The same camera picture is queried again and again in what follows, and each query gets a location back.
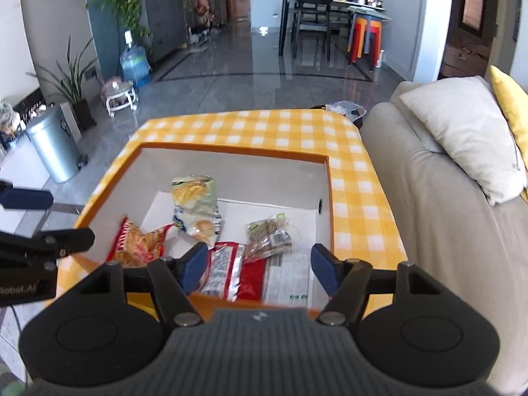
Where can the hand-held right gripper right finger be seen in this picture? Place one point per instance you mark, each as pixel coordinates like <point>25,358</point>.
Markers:
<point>326,268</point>

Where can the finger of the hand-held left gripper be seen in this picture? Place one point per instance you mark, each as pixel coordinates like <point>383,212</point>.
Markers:
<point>62,240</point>
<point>29,198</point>

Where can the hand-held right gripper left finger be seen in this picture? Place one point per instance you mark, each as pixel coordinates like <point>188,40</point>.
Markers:
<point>193,266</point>

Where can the long white snack packet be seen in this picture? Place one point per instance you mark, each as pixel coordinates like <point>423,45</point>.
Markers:
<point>288,280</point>

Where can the red and silver snack packet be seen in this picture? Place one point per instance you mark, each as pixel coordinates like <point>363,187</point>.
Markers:
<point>247,276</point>

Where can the red stick snack packet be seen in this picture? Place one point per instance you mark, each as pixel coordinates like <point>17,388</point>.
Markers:
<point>140,243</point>

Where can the green chips packet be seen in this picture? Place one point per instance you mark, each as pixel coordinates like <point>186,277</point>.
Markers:
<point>194,202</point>

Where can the dark brown snack packet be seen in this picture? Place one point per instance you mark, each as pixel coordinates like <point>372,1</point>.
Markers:
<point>268,237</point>

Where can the orange cardboard box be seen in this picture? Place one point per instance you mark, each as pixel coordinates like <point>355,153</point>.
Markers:
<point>247,181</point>

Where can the silver trash can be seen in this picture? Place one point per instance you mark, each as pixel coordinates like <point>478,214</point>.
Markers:
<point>53,144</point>

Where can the long-leaf potted plant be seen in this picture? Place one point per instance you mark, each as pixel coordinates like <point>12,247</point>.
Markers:
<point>84,113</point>

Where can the beige sofa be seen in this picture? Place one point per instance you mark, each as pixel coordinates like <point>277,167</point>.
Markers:
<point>433,214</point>

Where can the small white wheeled stool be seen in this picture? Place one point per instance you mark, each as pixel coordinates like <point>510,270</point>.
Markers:
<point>119,93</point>

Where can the yellow checkered tablecloth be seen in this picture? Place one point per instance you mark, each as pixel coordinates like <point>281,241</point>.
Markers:
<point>288,132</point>

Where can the clear plastic bag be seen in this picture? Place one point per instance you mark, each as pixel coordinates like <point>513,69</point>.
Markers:
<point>346,109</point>

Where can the blue water bottle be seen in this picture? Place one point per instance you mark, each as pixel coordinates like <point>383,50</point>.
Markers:
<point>134,64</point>

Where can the white pillow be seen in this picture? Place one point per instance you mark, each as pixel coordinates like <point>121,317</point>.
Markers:
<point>466,132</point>

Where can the trailing ivy plant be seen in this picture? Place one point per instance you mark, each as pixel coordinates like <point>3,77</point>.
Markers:
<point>123,0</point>

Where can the grey cabinet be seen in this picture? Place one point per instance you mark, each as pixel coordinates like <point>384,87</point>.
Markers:
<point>165,24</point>

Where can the stack of red orange stools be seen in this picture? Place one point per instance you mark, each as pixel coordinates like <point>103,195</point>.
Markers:
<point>365,33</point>

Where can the yellow pillow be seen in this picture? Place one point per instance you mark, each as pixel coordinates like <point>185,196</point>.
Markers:
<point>513,99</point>

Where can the brown figurine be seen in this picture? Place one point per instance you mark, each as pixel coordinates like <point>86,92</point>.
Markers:
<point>202,6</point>

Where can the black dining table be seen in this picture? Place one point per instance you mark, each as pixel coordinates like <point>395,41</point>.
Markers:
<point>371,10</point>

